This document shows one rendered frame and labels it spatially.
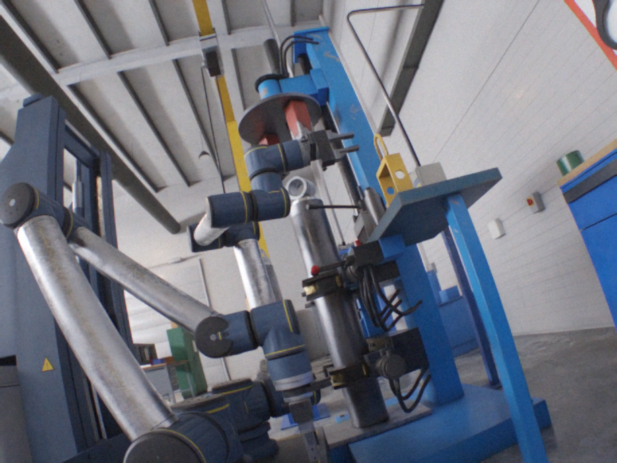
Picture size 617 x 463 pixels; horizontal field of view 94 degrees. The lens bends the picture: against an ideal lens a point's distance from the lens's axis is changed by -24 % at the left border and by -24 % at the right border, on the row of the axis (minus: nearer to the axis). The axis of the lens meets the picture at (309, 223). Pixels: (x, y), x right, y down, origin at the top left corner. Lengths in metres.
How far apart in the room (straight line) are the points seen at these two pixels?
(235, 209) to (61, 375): 0.89
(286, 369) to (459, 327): 3.50
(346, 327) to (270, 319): 1.13
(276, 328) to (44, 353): 0.96
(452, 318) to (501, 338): 3.02
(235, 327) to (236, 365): 11.99
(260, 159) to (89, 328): 0.77
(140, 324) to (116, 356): 12.89
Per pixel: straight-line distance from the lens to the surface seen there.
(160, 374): 7.83
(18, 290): 1.66
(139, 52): 8.73
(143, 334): 13.81
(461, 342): 4.29
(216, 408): 1.15
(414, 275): 2.13
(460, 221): 1.26
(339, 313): 2.01
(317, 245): 2.07
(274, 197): 1.22
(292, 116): 2.31
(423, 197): 1.21
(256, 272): 1.82
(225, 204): 1.18
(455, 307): 4.29
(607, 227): 1.38
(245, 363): 12.86
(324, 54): 2.80
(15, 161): 1.92
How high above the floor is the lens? 0.71
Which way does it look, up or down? 17 degrees up
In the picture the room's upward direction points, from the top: 17 degrees counter-clockwise
